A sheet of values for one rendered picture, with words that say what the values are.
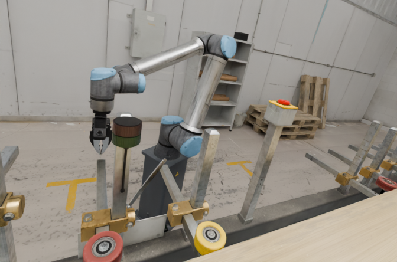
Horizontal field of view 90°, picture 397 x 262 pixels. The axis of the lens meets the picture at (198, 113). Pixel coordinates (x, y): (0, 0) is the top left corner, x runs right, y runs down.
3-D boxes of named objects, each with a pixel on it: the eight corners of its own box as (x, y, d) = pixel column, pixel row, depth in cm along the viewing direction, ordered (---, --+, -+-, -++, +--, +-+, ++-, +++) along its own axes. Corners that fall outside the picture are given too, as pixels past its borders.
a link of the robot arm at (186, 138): (183, 146, 137) (224, 39, 126) (199, 159, 125) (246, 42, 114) (165, 146, 126) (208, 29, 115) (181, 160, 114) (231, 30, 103)
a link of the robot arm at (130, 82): (138, 70, 96) (111, 68, 88) (149, 75, 88) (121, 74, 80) (136, 89, 99) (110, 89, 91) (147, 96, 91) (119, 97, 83)
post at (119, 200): (108, 253, 63) (116, 110, 48) (120, 249, 64) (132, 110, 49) (108, 264, 60) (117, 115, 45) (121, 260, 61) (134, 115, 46)
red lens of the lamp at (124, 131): (111, 125, 45) (111, 115, 44) (139, 124, 48) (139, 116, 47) (113, 137, 40) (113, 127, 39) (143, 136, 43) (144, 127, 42)
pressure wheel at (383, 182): (384, 197, 103) (394, 179, 99) (391, 208, 96) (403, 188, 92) (365, 191, 105) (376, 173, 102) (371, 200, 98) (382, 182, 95)
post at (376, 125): (336, 193, 120) (373, 119, 105) (339, 192, 122) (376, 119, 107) (342, 197, 117) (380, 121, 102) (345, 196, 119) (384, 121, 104)
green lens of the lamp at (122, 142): (110, 135, 46) (111, 126, 45) (137, 134, 48) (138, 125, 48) (112, 148, 41) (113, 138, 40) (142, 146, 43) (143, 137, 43)
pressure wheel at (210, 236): (184, 271, 52) (192, 239, 49) (194, 245, 60) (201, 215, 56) (214, 284, 51) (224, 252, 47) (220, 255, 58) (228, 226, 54)
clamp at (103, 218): (81, 226, 56) (81, 212, 55) (132, 216, 62) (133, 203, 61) (80, 245, 51) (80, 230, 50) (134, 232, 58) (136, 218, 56)
